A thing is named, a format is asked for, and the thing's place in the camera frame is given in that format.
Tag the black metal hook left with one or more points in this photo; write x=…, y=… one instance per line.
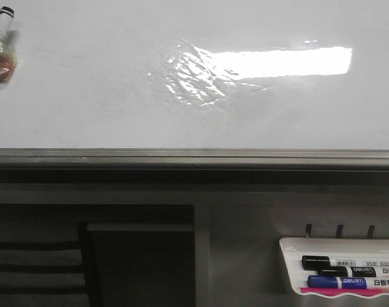
x=308, y=230

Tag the blue capped marker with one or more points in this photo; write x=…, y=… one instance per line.
x=317, y=281

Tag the dark chair with slats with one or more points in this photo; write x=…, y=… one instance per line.
x=87, y=267

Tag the pink strip in tray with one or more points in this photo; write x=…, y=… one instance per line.
x=332, y=292

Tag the black capped marker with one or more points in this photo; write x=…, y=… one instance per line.
x=350, y=271
x=311, y=262

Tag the black capped marker middle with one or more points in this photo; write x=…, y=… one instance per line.
x=350, y=271

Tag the black capped marker upper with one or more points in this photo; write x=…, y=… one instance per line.
x=311, y=262

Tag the black metal hook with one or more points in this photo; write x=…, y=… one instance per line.
x=339, y=231
x=308, y=230
x=370, y=233

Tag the black metal hook right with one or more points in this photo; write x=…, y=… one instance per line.
x=370, y=233

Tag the white whiteboard surface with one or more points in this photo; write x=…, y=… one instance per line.
x=198, y=74

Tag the black metal hook middle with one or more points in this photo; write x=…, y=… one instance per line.
x=339, y=231

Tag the grey aluminium whiteboard frame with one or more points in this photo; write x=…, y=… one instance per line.
x=189, y=166

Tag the white plastic marker tray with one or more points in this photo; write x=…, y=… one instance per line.
x=292, y=250

